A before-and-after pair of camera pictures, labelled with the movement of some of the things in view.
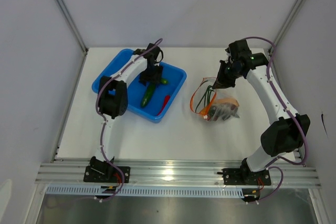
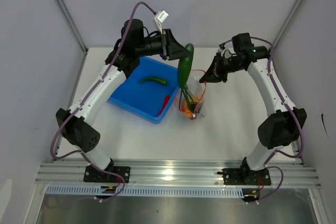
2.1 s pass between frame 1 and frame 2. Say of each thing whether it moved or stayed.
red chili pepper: stayed
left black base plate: stayed
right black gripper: moved
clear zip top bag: moved
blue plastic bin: stayed
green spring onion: moved
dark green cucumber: moved
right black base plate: stayed
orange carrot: moved
